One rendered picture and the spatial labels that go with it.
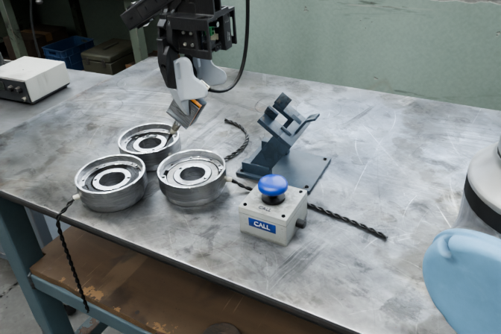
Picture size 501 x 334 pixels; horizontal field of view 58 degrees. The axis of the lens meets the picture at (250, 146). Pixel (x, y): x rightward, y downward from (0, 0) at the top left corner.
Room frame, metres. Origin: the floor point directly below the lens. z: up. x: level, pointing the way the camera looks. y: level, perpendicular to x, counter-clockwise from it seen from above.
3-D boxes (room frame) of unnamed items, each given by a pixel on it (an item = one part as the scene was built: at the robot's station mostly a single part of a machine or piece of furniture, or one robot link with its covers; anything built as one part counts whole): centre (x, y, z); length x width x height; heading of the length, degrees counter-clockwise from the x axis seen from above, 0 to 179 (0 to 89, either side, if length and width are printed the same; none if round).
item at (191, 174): (0.58, 0.09, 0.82); 0.10 x 0.10 x 0.04
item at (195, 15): (0.61, 0.06, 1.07); 0.09 x 0.08 x 0.12; 61
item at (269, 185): (0.48, -0.03, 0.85); 0.04 x 0.04 x 0.05
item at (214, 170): (0.58, 0.09, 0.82); 0.08 x 0.08 x 0.02
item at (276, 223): (0.48, -0.03, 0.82); 0.08 x 0.07 x 0.05; 60
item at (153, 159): (0.68, 0.17, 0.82); 0.10 x 0.10 x 0.04
